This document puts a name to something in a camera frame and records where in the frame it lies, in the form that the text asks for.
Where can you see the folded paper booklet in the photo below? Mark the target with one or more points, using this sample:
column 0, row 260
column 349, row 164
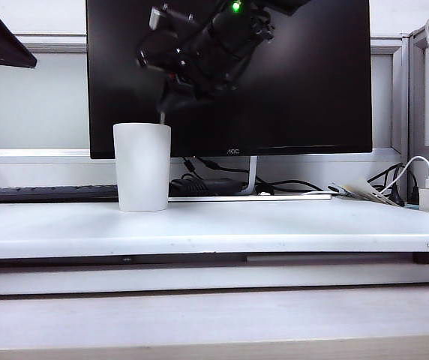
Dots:
column 362, row 187

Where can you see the black power brick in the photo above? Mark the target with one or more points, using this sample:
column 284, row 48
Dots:
column 212, row 185

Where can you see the white ceramic mug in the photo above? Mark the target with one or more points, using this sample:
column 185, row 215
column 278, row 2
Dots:
column 142, row 168

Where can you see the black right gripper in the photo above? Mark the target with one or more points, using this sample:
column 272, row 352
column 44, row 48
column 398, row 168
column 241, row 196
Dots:
column 214, row 56

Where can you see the black keyboard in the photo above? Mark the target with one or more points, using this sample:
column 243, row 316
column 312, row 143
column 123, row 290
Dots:
column 42, row 193

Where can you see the metal spoon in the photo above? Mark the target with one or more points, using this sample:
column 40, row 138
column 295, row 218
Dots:
column 162, row 118

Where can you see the black board foot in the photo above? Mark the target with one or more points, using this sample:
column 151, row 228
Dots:
column 422, row 258

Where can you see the white raised desk board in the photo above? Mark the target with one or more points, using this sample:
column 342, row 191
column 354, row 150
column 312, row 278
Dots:
column 237, row 225

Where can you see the silver monitor stand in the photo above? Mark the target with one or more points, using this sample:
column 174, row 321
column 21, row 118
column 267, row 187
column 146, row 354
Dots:
column 251, row 176

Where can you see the grey partition frame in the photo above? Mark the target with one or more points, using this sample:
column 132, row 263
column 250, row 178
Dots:
column 412, row 93

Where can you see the black AOC computer monitor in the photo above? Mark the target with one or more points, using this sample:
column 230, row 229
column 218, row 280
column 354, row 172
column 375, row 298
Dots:
column 293, row 93

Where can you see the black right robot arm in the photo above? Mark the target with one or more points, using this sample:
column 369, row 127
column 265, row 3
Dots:
column 263, row 15

